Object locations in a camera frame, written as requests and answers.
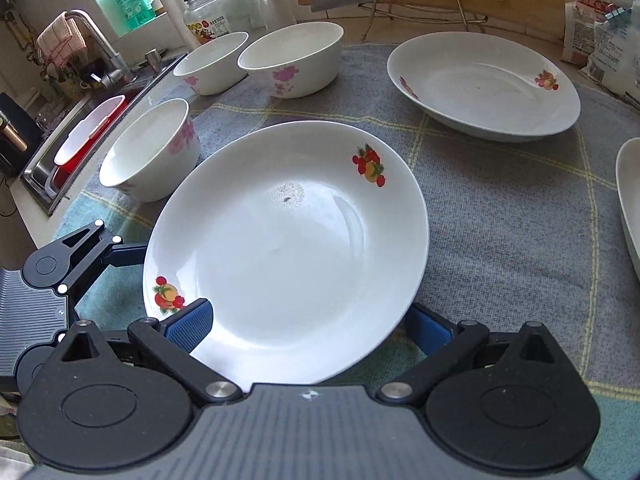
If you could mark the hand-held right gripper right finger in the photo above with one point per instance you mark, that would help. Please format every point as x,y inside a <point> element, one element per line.
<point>427,330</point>

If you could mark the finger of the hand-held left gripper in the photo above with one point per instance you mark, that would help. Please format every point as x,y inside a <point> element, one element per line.
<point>127,255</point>

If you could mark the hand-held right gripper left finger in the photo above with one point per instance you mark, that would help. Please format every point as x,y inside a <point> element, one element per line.
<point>187,322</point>

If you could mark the white pink floral bowl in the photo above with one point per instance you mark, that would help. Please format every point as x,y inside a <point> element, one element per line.
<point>145,160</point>
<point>295,60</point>
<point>210,65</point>

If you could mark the white fruit print plate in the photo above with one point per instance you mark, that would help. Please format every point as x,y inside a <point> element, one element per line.
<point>280,260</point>
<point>480,90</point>
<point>630,195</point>

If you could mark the red plastic basin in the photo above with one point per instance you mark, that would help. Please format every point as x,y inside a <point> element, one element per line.
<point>67,175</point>

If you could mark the stainless steel sink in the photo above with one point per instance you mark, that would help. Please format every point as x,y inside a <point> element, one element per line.
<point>40,170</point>

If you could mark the grey plaid table mat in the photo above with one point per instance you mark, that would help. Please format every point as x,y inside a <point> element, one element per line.
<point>500,210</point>

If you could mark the black countertop appliance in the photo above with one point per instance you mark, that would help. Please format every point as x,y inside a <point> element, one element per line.
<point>12,135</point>

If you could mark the small metal cup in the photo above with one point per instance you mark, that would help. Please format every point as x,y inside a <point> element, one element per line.
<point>152,60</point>

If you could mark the metal sink faucet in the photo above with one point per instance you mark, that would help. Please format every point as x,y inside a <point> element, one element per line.
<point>100,40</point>

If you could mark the checkered dish towel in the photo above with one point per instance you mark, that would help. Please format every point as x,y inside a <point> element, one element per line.
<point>57,40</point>

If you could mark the glass jar with label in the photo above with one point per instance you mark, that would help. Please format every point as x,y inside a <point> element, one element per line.
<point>210,10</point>

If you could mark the white printed food bag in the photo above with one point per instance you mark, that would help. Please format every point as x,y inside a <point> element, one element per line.
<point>615,60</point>

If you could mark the red label white food bag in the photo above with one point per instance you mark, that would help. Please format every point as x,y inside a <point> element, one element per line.
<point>582,30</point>

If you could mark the small binder clip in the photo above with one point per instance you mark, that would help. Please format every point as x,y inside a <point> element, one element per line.
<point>616,14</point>

